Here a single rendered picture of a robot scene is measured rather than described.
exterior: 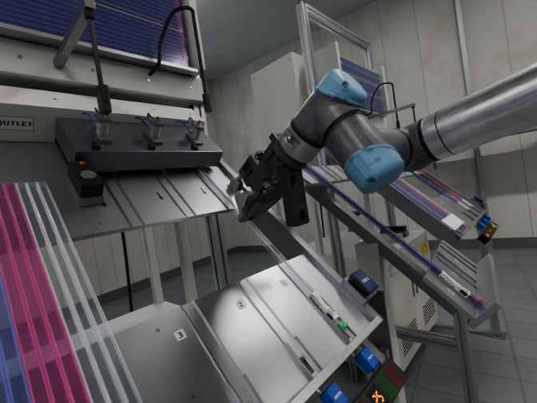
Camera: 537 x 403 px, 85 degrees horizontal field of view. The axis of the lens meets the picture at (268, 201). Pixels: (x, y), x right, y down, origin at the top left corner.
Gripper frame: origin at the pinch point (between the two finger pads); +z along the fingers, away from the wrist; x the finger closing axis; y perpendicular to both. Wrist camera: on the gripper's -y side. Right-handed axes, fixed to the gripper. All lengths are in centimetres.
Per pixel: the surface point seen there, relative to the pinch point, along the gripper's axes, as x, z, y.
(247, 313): 14.2, -3.7, -18.1
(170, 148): 8.6, 0.8, 23.0
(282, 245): -8.0, 2.1, -7.5
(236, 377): 21.5, -5.4, -24.7
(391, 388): -0.6, -8.3, -39.4
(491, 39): -367, -87, 103
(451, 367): -114, 45, -83
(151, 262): -6, 66, 24
